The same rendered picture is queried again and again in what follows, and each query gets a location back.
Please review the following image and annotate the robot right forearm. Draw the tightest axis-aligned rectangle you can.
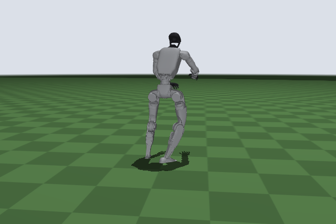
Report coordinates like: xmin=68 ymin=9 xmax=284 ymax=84
xmin=192 ymin=67 xmax=199 ymax=79

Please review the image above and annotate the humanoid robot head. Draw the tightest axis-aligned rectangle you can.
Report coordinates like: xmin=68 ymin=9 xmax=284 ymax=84
xmin=169 ymin=33 xmax=181 ymax=48

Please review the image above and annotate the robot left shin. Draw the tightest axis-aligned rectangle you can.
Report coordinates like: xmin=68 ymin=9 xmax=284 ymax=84
xmin=146 ymin=122 xmax=155 ymax=157

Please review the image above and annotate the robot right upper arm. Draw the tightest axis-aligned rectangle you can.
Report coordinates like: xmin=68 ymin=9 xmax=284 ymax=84
xmin=180 ymin=51 xmax=199 ymax=74

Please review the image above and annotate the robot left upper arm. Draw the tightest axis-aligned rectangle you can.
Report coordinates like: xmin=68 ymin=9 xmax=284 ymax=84
xmin=153 ymin=50 xmax=160 ymax=76

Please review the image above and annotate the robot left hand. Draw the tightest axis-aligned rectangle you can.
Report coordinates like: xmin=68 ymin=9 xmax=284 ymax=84
xmin=170 ymin=82 xmax=179 ymax=89

